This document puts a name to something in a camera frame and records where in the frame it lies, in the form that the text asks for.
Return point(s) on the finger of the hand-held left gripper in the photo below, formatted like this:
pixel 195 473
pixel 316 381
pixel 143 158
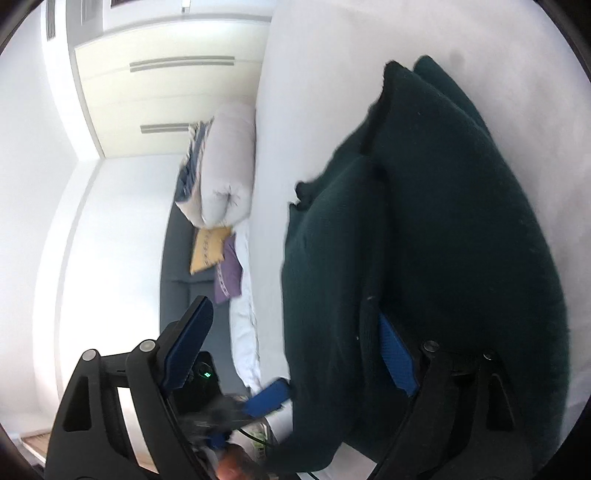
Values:
pixel 268 397

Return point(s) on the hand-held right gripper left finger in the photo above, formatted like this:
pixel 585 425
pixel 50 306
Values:
pixel 184 350

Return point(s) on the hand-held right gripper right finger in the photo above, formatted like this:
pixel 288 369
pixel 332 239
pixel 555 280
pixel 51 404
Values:
pixel 397 360

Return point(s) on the dark green sweater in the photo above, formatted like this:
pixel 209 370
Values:
pixel 438 230

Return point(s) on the person's left hand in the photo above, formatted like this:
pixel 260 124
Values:
pixel 235 466

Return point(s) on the white pillow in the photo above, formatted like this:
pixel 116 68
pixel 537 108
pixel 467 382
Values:
pixel 242 332

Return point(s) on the grey upholstered headboard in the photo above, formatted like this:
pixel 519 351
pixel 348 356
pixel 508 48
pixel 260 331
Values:
pixel 180 286

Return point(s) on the purple patterned pillow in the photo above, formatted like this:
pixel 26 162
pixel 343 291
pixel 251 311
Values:
pixel 228 277

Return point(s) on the yellow patterned pillow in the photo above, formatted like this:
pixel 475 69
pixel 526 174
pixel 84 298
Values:
pixel 207 251

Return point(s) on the rolled beige duvet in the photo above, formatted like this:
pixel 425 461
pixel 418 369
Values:
pixel 226 170

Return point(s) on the cream wardrobe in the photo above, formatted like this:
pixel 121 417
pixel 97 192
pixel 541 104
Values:
pixel 175 92

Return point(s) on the white bed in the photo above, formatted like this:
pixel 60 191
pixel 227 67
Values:
pixel 323 92

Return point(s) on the air vent grille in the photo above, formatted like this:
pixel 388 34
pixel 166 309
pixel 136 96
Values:
pixel 51 18

